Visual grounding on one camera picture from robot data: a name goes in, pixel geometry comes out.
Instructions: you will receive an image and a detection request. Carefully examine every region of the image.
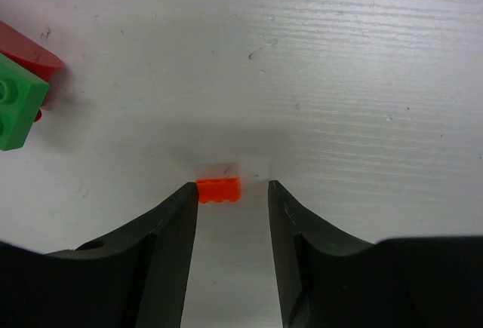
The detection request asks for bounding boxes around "red lego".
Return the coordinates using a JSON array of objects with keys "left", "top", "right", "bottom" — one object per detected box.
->
[{"left": 0, "top": 20, "right": 65, "bottom": 124}]

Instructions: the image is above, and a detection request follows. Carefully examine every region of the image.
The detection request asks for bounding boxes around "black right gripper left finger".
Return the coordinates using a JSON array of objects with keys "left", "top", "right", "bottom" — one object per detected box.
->
[{"left": 47, "top": 182, "right": 198, "bottom": 327}]

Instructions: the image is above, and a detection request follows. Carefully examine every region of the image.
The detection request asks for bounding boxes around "orange lego piece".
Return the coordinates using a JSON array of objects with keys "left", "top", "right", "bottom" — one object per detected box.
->
[{"left": 196, "top": 177, "right": 242, "bottom": 204}]

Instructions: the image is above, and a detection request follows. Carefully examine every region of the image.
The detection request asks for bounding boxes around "green 2x4 lego brick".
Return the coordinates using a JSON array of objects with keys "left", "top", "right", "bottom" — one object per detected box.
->
[{"left": 1, "top": 54, "right": 50, "bottom": 151}]

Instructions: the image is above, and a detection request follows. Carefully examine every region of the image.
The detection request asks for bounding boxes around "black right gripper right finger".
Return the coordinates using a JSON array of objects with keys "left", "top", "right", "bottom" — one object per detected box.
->
[{"left": 267, "top": 179, "right": 378, "bottom": 328}]

